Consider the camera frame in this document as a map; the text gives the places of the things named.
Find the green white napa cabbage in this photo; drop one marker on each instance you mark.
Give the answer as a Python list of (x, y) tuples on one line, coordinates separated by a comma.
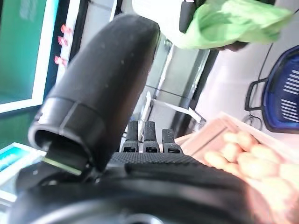
[(233, 23)]

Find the wooden slat crate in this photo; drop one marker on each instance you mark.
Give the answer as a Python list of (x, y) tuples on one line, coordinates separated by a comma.
[(210, 130)]

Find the white framed glass door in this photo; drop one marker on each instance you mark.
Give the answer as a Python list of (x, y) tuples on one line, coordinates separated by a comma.
[(42, 70)]

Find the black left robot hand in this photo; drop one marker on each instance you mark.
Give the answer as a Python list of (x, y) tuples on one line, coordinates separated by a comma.
[(105, 81)]

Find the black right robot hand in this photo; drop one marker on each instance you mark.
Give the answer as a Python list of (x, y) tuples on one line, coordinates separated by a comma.
[(187, 16)]

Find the blue plastic shopping basket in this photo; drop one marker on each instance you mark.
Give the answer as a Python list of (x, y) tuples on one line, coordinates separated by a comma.
[(273, 98)]

